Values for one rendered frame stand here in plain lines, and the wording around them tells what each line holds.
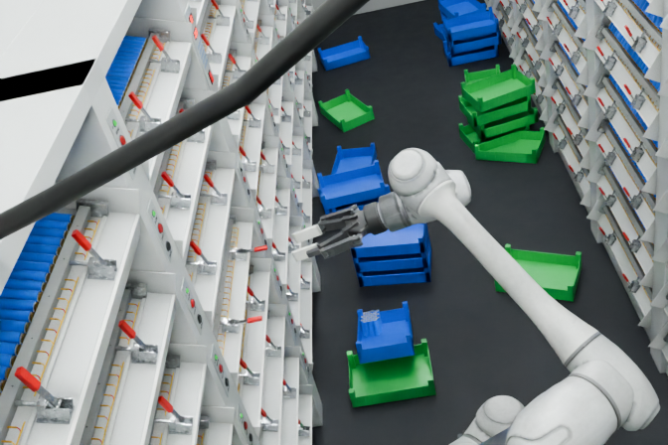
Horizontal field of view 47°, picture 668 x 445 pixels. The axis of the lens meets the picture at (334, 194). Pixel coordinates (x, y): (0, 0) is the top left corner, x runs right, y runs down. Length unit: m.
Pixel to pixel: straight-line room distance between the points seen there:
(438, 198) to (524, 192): 2.07
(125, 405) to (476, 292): 2.10
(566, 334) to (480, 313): 1.45
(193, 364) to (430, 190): 0.59
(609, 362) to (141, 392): 0.90
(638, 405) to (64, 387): 1.06
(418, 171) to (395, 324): 1.57
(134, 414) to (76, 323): 0.20
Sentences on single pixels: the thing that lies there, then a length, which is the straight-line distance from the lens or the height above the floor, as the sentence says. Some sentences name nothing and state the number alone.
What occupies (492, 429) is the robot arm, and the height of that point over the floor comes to 0.49.
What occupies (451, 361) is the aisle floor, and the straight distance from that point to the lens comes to 2.95.
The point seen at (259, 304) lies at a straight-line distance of 2.20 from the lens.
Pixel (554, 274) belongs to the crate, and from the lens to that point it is 3.24.
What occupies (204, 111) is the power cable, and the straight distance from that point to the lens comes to 0.75.
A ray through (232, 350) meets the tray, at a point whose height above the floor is 0.93.
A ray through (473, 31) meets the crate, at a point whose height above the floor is 0.20.
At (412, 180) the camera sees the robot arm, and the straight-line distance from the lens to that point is 1.59.
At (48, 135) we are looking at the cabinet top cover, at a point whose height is 1.74.
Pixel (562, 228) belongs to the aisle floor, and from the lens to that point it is 3.46.
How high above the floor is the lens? 2.20
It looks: 35 degrees down
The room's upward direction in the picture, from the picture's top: 14 degrees counter-clockwise
